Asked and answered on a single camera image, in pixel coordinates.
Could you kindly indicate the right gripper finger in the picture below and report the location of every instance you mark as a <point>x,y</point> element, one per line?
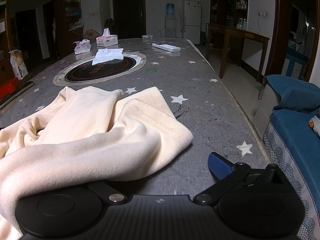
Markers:
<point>220,167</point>

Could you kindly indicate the cream garment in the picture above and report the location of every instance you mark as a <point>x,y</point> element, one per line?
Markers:
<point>86,135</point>

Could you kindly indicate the blue covered sofa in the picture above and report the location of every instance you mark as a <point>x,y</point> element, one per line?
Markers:
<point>286,106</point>

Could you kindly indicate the butterfly print cushion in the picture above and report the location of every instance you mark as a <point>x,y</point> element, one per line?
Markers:
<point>314,124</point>

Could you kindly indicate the white remote control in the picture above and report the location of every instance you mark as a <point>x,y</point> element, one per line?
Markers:
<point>167,47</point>

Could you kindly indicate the dark wooden side table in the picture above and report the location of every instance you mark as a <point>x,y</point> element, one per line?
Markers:
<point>235,39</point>

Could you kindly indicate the water dispenser with blue bottle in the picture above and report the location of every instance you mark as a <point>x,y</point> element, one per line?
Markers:
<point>170,20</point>

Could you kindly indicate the small flat packet on table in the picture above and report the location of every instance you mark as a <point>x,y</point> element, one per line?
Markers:
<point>147,36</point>

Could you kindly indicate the white refrigerator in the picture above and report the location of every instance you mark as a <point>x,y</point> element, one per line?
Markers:
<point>191,20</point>

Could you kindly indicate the loose white tissue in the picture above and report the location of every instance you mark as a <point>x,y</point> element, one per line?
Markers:
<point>104,55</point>

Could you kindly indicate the round black induction cooktop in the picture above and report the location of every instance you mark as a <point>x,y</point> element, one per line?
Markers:
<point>83,72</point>

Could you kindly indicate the pink tissue box with tissue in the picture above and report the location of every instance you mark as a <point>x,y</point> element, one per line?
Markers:
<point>107,39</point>

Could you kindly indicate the strawberry print pet bed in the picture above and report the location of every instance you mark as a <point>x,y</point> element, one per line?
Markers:
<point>91,35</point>

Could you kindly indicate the dark entrance door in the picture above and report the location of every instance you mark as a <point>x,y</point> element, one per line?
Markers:
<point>130,18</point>

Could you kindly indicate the white paper bag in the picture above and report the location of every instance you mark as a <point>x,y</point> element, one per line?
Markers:
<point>18,65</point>

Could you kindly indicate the red plastic stool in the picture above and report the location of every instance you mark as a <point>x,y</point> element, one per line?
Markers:
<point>9,87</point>

